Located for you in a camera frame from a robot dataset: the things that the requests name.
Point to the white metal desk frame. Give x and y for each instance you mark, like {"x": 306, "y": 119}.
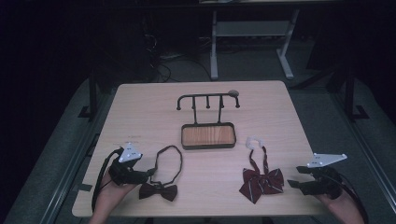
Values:
{"x": 252, "y": 29}

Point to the metal floor rail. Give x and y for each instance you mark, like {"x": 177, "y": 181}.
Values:
{"x": 67, "y": 168}
{"x": 365, "y": 146}

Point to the black metal stand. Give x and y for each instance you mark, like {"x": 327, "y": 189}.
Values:
{"x": 350, "y": 93}
{"x": 92, "y": 96}

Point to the small grey round cap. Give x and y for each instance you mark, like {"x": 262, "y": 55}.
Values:
{"x": 233, "y": 92}

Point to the black hook rack wooden base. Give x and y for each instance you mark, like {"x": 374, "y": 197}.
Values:
{"x": 208, "y": 136}

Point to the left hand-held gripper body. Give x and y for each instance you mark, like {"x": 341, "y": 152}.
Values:
{"x": 126, "y": 172}

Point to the grey tape piece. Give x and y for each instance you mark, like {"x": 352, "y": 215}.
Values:
{"x": 82, "y": 187}

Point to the red striped bow tie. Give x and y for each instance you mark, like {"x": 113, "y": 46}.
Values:
{"x": 261, "y": 184}

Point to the person's right hand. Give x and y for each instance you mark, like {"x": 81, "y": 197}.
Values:
{"x": 341, "y": 207}

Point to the person's left hand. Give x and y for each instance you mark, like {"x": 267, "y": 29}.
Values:
{"x": 110, "y": 196}

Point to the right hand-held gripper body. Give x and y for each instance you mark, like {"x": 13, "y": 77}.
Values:
{"x": 325, "y": 182}

